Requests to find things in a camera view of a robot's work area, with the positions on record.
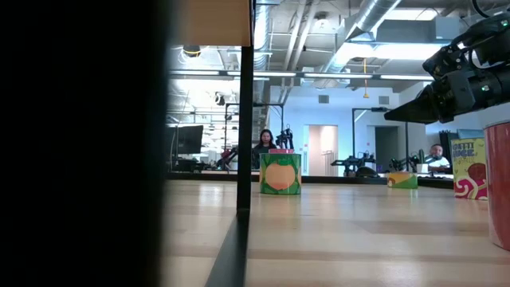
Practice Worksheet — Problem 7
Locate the green peach labelled can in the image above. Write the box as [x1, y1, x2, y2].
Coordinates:
[259, 152, 303, 196]

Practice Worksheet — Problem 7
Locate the blue screen monitor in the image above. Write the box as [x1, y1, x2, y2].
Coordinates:
[456, 128, 485, 140]

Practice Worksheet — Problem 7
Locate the grey ceiling air unit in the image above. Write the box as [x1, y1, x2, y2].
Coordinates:
[376, 18, 463, 45]

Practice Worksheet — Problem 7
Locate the black metal stand frame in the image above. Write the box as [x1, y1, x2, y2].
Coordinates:
[224, 102, 285, 172]
[351, 106, 410, 173]

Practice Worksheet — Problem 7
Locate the yellow hanging cord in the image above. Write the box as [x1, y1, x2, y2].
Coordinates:
[362, 57, 370, 100]

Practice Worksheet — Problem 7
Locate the person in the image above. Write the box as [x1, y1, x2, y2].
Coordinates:
[250, 128, 279, 171]
[423, 143, 452, 174]

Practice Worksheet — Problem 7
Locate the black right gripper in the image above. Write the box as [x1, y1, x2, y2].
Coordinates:
[383, 69, 505, 125]

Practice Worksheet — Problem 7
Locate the silver ceiling duct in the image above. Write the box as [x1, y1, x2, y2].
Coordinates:
[312, 0, 403, 87]

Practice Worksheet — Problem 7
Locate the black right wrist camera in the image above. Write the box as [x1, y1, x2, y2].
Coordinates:
[422, 42, 481, 81]

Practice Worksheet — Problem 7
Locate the wooden shelf board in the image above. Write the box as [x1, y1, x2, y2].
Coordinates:
[169, 0, 253, 48]

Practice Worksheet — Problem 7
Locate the short green yellow can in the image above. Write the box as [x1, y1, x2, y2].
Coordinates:
[386, 171, 419, 190]

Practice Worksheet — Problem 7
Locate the ceiling light strip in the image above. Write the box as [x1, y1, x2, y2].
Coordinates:
[169, 69, 435, 82]

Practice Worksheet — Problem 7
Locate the black monitor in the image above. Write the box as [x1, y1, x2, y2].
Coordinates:
[177, 124, 205, 155]
[165, 126, 179, 161]

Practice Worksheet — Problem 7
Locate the pale door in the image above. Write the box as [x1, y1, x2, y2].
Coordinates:
[308, 124, 339, 177]

